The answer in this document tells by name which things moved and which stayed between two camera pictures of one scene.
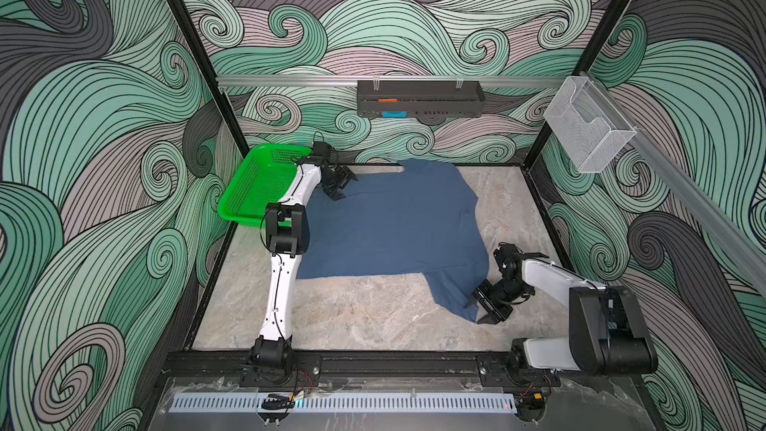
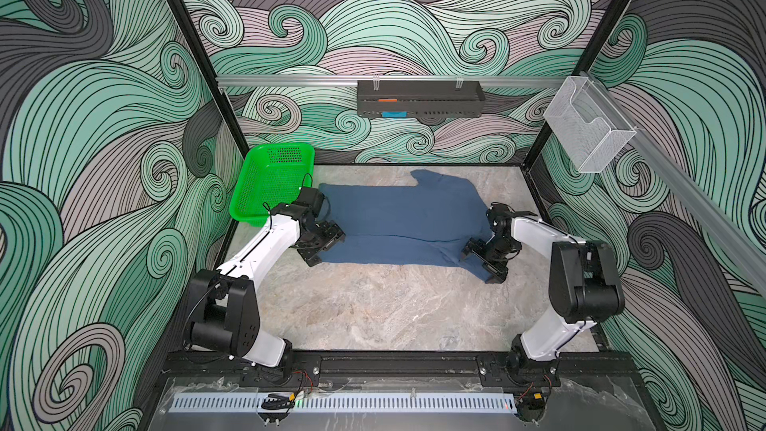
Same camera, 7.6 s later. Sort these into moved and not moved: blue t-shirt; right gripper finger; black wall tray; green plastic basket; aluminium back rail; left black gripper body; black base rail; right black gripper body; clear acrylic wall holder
Moved: right gripper finger; right black gripper body; blue t-shirt; left black gripper body
Not moved: black wall tray; green plastic basket; aluminium back rail; black base rail; clear acrylic wall holder
